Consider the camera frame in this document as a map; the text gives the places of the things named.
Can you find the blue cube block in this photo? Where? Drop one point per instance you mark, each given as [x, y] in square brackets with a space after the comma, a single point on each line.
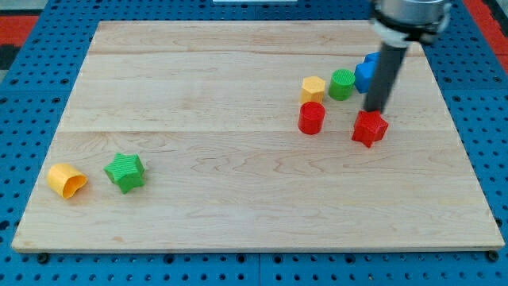
[363, 74]

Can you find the yellow heart block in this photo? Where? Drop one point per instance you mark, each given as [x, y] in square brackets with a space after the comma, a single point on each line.
[65, 180]

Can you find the yellow hexagon block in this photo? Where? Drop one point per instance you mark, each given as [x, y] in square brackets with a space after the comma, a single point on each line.
[313, 89]

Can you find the red cylinder block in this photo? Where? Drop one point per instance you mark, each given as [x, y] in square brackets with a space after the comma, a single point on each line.
[311, 117]

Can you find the green star block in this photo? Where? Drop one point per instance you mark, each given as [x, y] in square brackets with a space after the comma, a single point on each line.
[125, 171]

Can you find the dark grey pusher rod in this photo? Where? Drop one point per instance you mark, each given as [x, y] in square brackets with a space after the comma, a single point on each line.
[386, 71]

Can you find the blue triangle block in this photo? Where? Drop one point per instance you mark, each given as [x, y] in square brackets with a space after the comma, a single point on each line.
[371, 57]

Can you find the green cylinder block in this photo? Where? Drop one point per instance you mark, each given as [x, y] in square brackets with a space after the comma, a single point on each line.
[341, 84]

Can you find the red star block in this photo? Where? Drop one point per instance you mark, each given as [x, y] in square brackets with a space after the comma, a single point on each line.
[369, 127]

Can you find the wooden board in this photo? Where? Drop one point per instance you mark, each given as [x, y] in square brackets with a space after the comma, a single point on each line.
[211, 109]

